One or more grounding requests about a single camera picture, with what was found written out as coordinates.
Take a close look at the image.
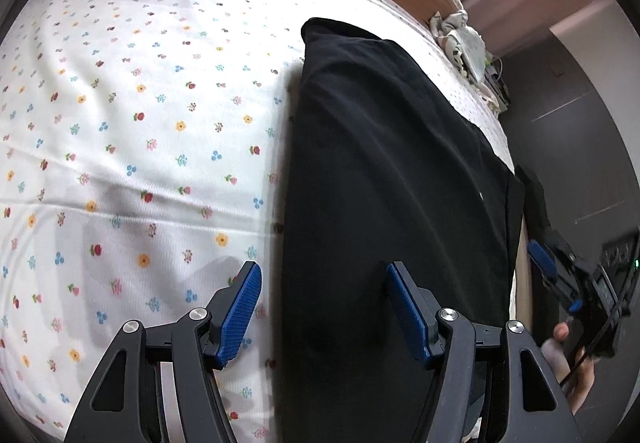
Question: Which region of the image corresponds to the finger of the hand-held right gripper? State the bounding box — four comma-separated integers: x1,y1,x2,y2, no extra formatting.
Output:
554,272,601,315
526,233,598,285

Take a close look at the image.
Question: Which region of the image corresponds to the floral bed sheet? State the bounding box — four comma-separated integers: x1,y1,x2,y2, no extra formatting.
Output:
0,0,516,443

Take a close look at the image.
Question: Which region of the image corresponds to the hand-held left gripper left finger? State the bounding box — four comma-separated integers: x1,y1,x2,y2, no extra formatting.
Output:
64,261,263,443

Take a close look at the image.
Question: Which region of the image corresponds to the person's right hand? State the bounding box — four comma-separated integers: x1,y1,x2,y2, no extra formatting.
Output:
550,322,598,417

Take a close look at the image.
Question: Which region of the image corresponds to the white patterned quilt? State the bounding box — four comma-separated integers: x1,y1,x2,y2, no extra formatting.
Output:
429,10,509,114

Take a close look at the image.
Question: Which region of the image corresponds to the black garment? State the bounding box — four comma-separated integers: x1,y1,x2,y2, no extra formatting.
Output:
272,15,557,443

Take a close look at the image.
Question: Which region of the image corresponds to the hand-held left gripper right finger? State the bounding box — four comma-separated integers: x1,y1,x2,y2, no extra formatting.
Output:
386,261,582,443

